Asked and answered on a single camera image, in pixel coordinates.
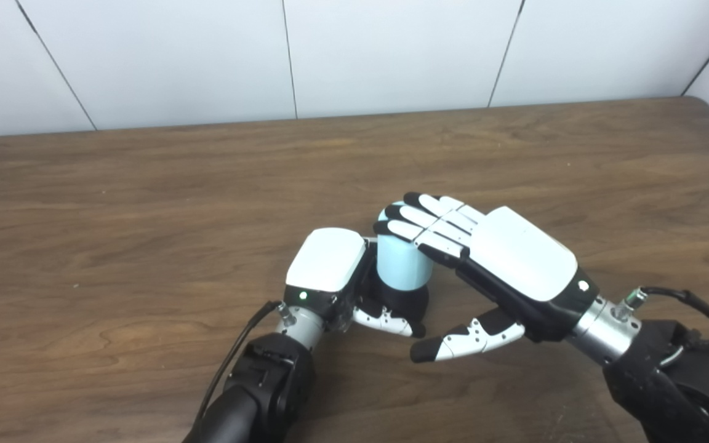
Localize black nozzle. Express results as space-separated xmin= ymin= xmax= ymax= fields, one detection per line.
xmin=358 ymin=277 xmax=430 ymax=327

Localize white and black left hand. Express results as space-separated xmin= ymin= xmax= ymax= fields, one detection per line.
xmin=284 ymin=228 xmax=427 ymax=339

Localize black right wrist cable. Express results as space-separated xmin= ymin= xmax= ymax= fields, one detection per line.
xmin=613 ymin=286 xmax=709 ymax=361

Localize white and black right hand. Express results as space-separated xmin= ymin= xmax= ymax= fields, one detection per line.
xmin=373 ymin=192 xmax=600 ymax=364

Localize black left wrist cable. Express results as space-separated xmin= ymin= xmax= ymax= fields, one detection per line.
xmin=193 ymin=300 xmax=297 ymax=431

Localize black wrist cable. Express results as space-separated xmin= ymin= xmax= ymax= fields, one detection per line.
xmin=613 ymin=286 xmax=709 ymax=361
xmin=193 ymin=300 xmax=297 ymax=431

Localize light-blue hose piece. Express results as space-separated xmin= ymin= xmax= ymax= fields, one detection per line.
xmin=377 ymin=202 xmax=434 ymax=290

